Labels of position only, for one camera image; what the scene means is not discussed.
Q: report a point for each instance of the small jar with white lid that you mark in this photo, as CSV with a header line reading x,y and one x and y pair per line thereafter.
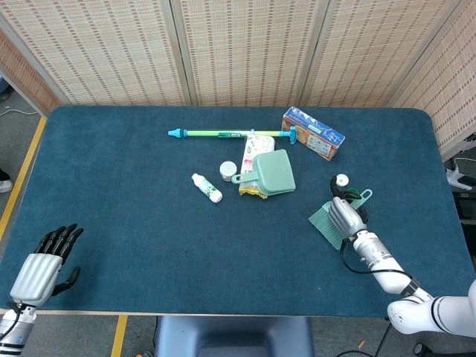
x,y
227,169

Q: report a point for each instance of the dark blue table mat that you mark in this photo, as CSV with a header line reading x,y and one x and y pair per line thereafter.
x,y
111,186

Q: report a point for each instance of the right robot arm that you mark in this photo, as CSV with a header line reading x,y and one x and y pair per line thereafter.
x,y
375,253

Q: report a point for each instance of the white shoe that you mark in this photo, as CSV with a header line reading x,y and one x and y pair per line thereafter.
x,y
4,186

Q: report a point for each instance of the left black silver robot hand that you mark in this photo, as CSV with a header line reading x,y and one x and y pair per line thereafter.
x,y
35,279

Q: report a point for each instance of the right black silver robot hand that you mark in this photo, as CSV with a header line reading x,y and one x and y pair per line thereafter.
x,y
346,217

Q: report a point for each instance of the white yellow snack packet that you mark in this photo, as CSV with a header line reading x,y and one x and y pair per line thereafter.
x,y
256,145

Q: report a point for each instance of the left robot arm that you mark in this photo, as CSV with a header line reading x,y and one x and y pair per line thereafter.
x,y
15,327

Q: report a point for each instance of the green dustpan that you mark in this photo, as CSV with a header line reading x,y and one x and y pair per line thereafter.
x,y
275,173

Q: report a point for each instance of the blue brown carton box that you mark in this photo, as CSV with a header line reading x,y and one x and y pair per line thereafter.
x,y
312,134

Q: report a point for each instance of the small white bottle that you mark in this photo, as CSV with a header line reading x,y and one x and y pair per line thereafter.
x,y
206,187

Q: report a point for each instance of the green blue water squirter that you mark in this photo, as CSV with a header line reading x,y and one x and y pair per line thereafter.
x,y
208,133

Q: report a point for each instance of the woven bamboo screen panel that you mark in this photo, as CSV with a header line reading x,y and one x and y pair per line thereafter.
x,y
450,82
104,48
22,78
249,48
375,48

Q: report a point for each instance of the black box on floor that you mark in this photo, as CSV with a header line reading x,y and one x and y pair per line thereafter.
x,y
465,206

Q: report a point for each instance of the white bottle cap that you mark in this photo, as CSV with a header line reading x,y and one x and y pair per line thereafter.
x,y
344,181

